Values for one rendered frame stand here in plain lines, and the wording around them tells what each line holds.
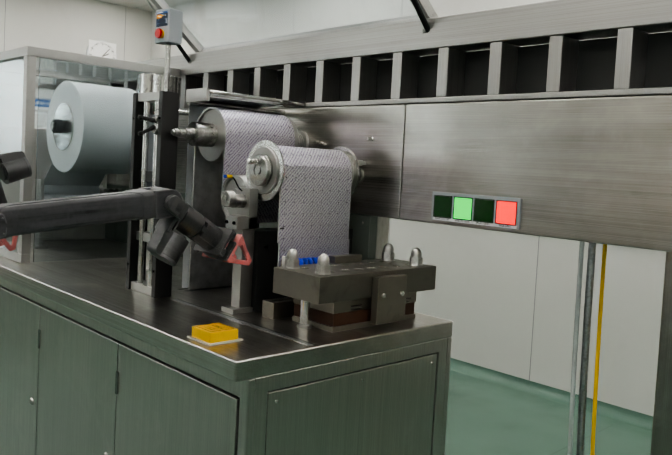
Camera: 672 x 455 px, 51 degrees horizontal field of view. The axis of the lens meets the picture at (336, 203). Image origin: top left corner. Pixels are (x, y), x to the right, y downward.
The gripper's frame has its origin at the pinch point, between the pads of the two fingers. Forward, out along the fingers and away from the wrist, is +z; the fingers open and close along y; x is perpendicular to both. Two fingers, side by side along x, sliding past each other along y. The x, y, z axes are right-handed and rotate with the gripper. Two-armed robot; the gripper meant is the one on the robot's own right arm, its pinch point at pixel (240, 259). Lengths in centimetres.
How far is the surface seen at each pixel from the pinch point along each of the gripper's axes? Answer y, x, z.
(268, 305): 0.1, -4.9, 13.6
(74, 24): -557, 226, 83
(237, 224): -7.3, 8.2, -0.6
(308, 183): 0.0, 25.5, 6.8
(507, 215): 42, 34, 29
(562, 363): -64, 78, 278
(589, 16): 58, 71, 7
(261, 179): -4.5, 19.9, -2.8
